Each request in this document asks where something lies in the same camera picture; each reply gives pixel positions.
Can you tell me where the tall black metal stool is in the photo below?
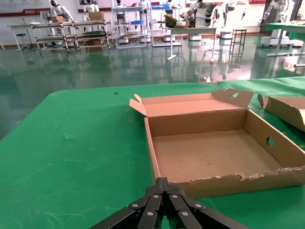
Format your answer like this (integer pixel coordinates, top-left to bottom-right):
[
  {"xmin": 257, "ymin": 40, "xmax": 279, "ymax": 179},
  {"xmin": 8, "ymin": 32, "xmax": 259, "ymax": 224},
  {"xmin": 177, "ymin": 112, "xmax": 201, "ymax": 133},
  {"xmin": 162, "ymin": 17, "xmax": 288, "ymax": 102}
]
[{"xmin": 229, "ymin": 29, "xmax": 248, "ymax": 65}]

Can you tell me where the small brown cardboard box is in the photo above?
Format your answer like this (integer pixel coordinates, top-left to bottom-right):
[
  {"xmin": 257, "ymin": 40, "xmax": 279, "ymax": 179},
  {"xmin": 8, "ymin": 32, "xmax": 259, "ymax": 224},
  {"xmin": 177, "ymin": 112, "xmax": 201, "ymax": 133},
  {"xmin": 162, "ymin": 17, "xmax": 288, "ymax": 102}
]
[{"xmin": 129, "ymin": 88, "xmax": 305, "ymax": 200}]

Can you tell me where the metal tube workbench rack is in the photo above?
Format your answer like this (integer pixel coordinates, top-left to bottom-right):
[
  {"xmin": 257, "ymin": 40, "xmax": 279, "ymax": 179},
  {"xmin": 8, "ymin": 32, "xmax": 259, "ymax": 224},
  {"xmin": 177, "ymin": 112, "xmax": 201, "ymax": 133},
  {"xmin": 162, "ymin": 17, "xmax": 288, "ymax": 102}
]
[
  {"xmin": 72, "ymin": 19, "xmax": 113, "ymax": 51},
  {"xmin": 30, "ymin": 21, "xmax": 79, "ymax": 53}
]

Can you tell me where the white robot on pedestal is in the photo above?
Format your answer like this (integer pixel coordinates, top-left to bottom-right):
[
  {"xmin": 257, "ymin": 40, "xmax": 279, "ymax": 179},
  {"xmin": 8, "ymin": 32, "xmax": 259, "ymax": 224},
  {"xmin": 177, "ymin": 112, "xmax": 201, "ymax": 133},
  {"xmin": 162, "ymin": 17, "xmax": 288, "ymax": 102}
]
[{"xmin": 259, "ymin": 0, "xmax": 295, "ymax": 48}]

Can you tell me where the green covered table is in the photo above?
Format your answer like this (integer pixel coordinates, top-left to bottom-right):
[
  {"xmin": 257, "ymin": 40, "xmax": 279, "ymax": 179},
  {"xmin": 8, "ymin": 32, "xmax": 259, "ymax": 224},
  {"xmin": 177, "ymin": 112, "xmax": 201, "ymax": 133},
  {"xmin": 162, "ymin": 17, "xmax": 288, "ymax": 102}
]
[{"xmin": 266, "ymin": 21, "xmax": 305, "ymax": 57}]

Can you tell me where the black round stool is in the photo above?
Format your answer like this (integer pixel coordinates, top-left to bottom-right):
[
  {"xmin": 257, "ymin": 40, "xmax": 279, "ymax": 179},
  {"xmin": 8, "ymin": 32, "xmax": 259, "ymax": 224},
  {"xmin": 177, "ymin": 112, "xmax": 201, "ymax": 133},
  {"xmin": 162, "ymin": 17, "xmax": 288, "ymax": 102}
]
[{"xmin": 15, "ymin": 33, "xmax": 31, "ymax": 52}]

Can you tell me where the grey work table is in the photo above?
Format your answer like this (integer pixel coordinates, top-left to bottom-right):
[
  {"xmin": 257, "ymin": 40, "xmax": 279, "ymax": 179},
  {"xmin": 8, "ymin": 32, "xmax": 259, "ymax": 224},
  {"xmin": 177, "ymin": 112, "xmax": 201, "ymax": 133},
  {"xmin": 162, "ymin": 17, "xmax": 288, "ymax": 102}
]
[{"xmin": 166, "ymin": 26, "xmax": 219, "ymax": 64}]

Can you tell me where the large brown cardboard box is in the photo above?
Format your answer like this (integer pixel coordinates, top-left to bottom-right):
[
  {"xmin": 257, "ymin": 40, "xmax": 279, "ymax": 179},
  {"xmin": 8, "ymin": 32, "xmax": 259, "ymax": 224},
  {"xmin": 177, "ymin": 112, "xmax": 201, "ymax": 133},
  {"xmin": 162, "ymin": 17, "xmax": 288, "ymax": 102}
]
[{"xmin": 256, "ymin": 94, "xmax": 305, "ymax": 132}]

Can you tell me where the white side table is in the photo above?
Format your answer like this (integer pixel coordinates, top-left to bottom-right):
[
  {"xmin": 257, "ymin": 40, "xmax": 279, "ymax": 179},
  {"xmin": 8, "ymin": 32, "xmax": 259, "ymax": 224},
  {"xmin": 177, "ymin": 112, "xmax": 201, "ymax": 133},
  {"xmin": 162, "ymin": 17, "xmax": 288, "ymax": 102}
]
[{"xmin": 7, "ymin": 23, "xmax": 36, "ymax": 52}]

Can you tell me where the closed brown carton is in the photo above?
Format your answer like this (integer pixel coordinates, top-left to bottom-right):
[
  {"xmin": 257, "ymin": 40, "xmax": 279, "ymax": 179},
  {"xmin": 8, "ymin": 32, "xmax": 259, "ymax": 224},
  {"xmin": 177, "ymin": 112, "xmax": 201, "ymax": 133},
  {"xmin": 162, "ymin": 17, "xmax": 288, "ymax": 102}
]
[{"xmin": 89, "ymin": 11, "xmax": 105, "ymax": 21}]

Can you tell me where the pile of cardboard pieces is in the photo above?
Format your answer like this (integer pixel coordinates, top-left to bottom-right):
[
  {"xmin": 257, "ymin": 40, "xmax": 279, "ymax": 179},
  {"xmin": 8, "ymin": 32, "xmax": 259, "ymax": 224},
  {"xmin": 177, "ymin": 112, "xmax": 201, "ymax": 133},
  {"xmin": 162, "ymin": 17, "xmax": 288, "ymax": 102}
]
[{"xmin": 163, "ymin": 14, "xmax": 189, "ymax": 29}]

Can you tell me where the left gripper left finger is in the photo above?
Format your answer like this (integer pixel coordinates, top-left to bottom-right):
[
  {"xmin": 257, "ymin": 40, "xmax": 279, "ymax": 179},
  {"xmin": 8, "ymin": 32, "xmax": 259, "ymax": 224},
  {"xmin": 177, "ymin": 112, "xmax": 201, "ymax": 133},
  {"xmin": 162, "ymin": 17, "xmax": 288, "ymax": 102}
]
[{"xmin": 89, "ymin": 177, "xmax": 165, "ymax": 229}]

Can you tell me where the white shelf rack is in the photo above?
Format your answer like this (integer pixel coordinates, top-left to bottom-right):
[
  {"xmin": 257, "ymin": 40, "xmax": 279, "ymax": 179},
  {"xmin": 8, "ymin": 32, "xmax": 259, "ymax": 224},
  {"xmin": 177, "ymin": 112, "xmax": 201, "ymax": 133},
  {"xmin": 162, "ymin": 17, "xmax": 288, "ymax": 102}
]
[
  {"xmin": 112, "ymin": 5, "xmax": 150, "ymax": 50},
  {"xmin": 149, "ymin": 2, "xmax": 183, "ymax": 48}
]

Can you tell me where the white humanoid robot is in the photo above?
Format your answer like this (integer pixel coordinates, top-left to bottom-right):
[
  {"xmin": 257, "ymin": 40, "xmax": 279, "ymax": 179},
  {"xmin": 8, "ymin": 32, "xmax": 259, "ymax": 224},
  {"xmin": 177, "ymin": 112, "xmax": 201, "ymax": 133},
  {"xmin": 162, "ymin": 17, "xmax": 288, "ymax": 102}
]
[
  {"xmin": 188, "ymin": 0, "xmax": 227, "ymax": 41},
  {"xmin": 82, "ymin": 0, "xmax": 100, "ymax": 21},
  {"xmin": 49, "ymin": 0, "xmax": 74, "ymax": 24}
]

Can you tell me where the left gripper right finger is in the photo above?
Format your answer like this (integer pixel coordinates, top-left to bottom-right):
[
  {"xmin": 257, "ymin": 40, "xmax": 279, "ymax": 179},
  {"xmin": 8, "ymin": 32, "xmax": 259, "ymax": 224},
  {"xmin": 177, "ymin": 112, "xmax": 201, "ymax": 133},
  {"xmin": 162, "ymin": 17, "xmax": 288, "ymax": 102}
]
[{"xmin": 163, "ymin": 177, "xmax": 250, "ymax": 229}]

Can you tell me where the green table mat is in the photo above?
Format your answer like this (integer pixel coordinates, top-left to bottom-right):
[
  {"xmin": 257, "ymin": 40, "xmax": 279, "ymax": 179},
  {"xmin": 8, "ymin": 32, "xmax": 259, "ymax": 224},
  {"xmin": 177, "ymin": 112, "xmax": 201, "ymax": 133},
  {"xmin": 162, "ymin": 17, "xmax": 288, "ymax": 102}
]
[{"xmin": 0, "ymin": 76, "xmax": 305, "ymax": 229}]

